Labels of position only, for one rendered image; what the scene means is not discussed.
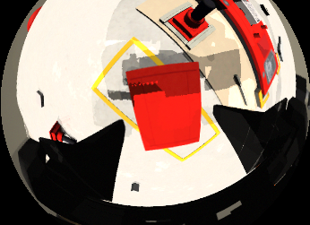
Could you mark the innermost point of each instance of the yellow rectangular outline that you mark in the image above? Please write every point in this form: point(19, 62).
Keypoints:
point(158, 62)

